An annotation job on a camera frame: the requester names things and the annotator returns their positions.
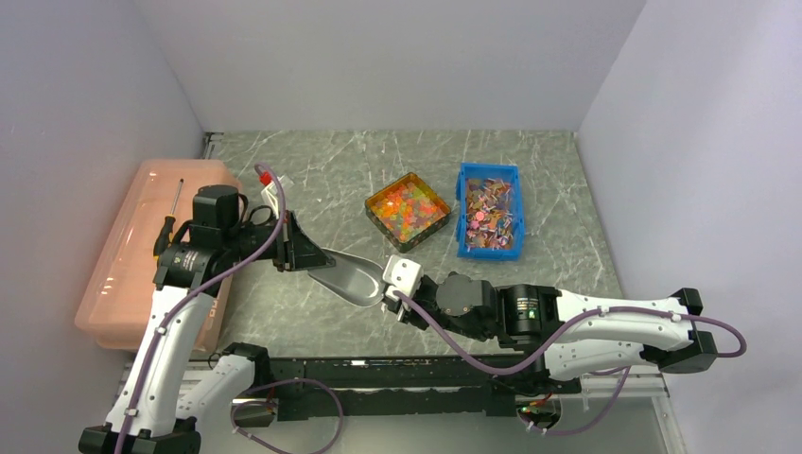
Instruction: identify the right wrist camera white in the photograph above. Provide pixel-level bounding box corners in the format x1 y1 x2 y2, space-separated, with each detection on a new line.
382 254 424 303

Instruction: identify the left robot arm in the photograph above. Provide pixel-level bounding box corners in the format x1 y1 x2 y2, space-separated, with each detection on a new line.
78 184 336 453

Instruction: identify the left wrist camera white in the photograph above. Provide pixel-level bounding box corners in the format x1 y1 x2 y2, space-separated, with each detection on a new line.
258 172 295 217

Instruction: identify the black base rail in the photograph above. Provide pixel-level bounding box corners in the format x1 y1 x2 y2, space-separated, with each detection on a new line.
168 354 669 428

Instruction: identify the pink plastic storage box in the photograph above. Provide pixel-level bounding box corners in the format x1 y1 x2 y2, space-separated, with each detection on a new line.
75 159 242 352

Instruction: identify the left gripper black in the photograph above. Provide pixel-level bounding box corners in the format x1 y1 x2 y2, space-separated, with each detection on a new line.
224 210 336 272

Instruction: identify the blue bin of lollipops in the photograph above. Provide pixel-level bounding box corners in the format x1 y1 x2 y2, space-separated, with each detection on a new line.
455 162 526 261

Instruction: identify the yellow black screwdriver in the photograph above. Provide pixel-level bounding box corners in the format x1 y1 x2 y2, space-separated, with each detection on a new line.
152 179 184 259

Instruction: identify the candy tin with gummies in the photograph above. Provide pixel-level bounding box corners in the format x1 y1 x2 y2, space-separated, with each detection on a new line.
364 172 451 253

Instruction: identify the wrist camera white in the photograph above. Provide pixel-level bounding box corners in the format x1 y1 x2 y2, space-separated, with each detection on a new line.
382 254 424 303
258 172 295 217

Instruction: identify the metal scoop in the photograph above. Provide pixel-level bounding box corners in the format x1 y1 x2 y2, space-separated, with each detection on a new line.
307 249 386 308

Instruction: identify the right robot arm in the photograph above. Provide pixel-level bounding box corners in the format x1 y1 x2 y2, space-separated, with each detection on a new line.
386 273 720 393

